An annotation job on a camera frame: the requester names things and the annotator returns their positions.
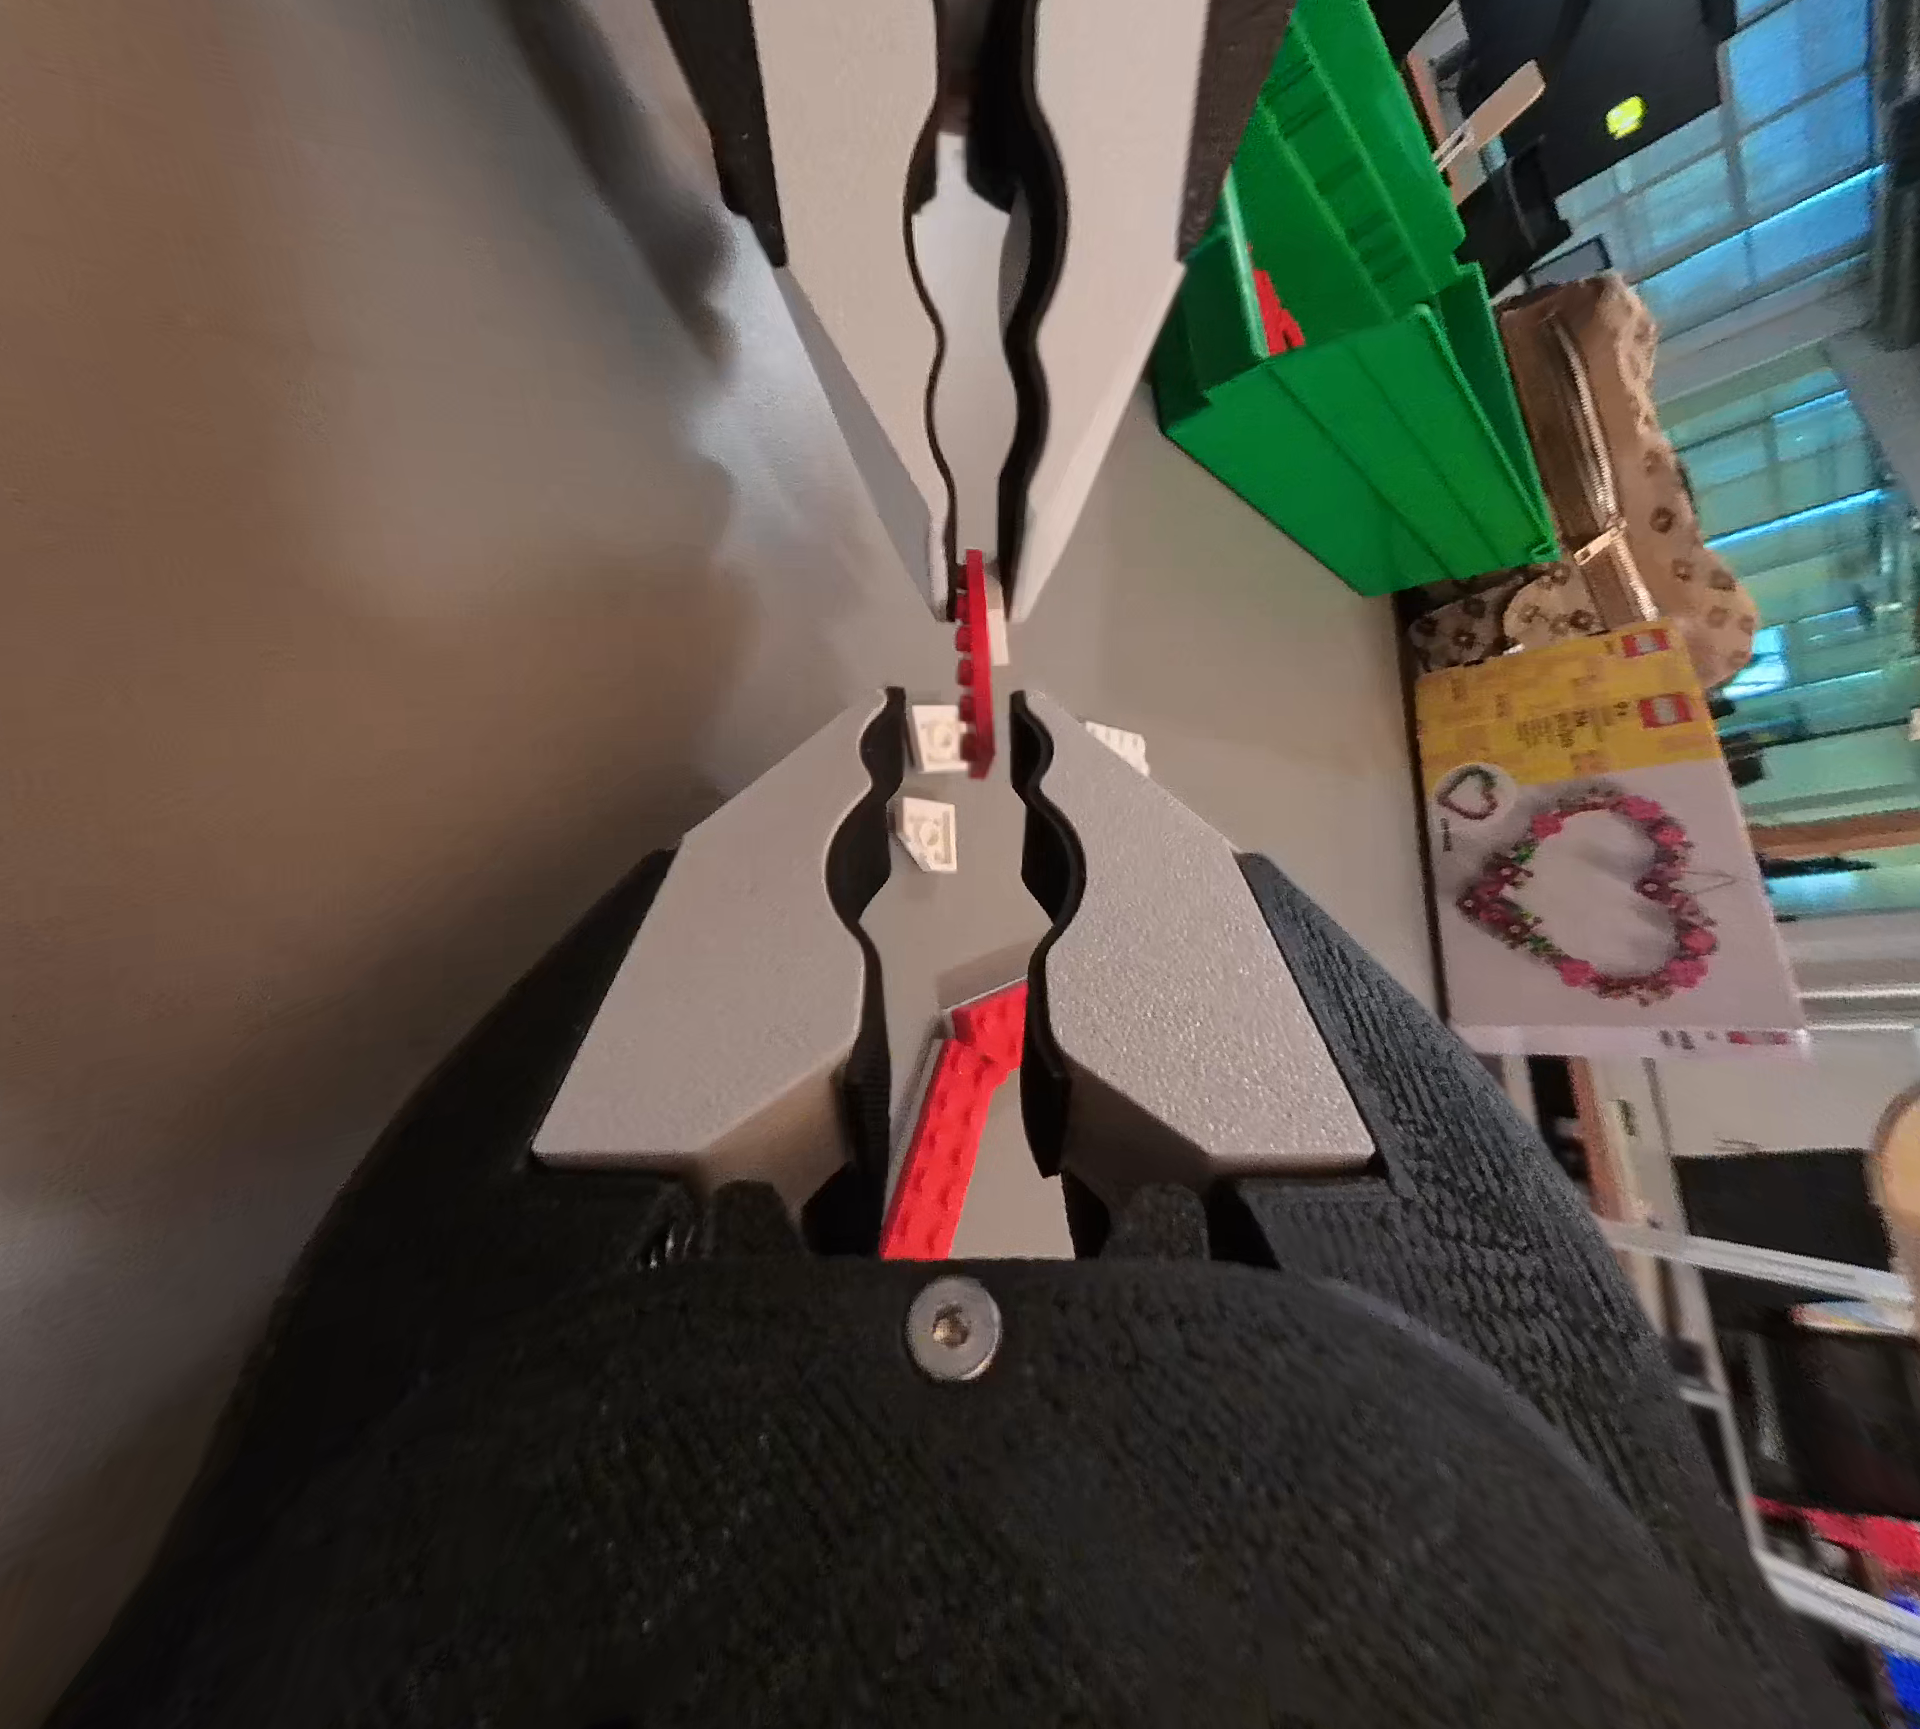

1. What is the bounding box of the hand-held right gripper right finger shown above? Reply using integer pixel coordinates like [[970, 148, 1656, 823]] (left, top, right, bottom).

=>
[[1008, 687, 1382, 1199]]

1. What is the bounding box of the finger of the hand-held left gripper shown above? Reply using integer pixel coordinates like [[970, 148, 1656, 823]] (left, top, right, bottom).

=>
[[735, 0, 970, 628], [993, 0, 1224, 628]]

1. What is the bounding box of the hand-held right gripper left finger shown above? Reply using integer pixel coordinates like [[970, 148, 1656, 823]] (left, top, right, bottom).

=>
[[532, 687, 910, 1207]]

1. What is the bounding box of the wide red lego plate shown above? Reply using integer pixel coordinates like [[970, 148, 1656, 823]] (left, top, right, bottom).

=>
[[876, 979, 1038, 1263]]

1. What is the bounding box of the thin red lego plate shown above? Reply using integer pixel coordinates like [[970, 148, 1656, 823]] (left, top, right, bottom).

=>
[[949, 544, 1015, 787]]

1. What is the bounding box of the lego set box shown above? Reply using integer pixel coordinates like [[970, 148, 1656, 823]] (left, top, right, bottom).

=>
[[1410, 619, 1814, 1057]]

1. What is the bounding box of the green plastic bin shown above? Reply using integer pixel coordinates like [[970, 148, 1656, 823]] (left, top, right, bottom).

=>
[[1222, 0, 1471, 277], [1146, 258, 1563, 599]]

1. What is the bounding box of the brown patterned bag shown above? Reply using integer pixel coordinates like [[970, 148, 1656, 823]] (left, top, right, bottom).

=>
[[1402, 275, 1764, 696]]

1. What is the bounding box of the white metal stand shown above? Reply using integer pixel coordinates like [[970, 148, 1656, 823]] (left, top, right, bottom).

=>
[[1561, 1055, 1920, 1658]]

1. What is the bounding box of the glass window wall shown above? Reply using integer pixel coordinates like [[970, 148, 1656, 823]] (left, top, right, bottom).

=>
[[1561, 0, 1920, 710]]

